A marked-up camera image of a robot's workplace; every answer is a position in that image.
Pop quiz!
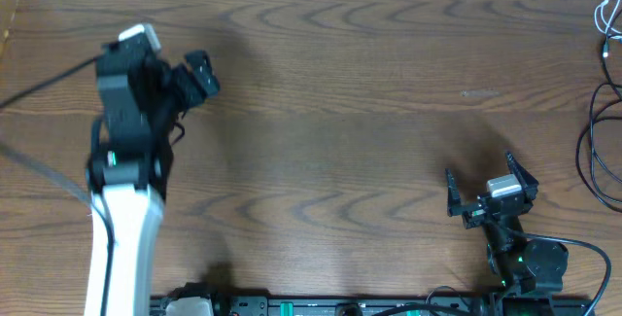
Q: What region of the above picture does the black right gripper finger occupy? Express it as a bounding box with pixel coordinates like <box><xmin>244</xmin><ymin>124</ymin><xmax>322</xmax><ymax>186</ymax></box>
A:
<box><xmin>505</xmin><ymin>152</ymin><xmax>538</xmax><ymax>199</ymax></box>
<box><xmin>445</xmin><ymin>168</ymin><xmax>463</xmax><ymax>217</ymax></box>

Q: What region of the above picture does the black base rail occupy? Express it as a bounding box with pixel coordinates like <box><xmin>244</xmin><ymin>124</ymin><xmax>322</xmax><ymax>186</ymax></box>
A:
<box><xmin>149</xmin><ymin>295</ymin><xmax>588</xmax><ymax>316</ymax></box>

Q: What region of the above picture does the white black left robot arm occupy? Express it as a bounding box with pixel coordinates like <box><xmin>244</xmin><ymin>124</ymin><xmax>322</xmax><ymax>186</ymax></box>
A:
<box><xmin>85</xmin><ymin>34</ymin><xmax>220</xmax><ymax>315</ymax></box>

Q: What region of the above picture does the white cable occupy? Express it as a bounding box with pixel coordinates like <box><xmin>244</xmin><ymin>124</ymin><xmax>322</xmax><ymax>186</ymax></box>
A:
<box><xmin>594</xmin><ymin>0</ymin><xmax>622</xmax><ymax>43</ymax></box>

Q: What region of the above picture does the brown cardboard side panel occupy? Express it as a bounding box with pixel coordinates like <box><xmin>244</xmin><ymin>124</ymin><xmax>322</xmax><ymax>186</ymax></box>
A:
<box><xmin>0</xmin><ymin>0</ymin><xmax>19</xmax><ymax>53</ymax></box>

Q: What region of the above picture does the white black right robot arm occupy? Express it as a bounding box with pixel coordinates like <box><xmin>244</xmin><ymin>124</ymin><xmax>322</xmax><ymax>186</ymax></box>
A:
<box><xmin>445</xmin><ymin>152</ymin><xmax>569</xmax><ymax>315</ymax></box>

